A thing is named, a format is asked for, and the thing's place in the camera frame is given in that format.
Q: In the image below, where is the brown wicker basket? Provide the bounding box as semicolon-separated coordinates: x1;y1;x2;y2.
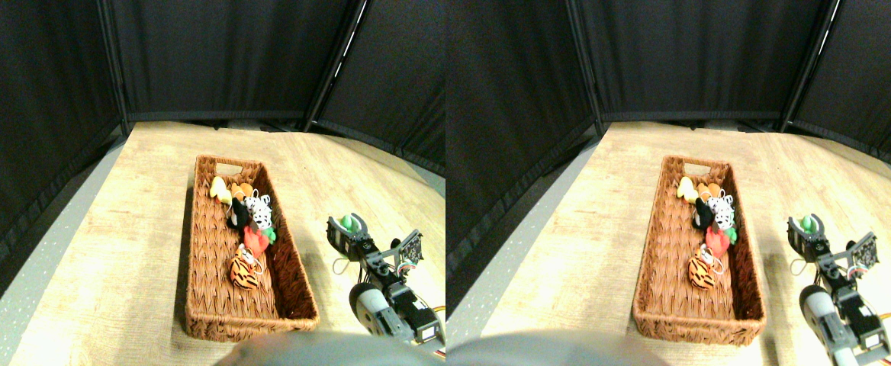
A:
185;156;320;342
632;156;767;346

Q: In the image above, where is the red plush toy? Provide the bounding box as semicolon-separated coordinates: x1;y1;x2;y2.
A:
706;226;732;258
244;226;272;257

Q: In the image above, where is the tiger striped plush toy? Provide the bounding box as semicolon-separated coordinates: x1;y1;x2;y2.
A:
230;248;265;291
687;248;722;291

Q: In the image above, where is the black and white plush toy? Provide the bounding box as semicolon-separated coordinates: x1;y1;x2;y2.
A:
227;198;253;232
693;198;715;232

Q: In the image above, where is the white black-spotted plush toy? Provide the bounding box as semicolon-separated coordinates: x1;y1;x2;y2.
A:
246;194;275;231
708;194;736;231

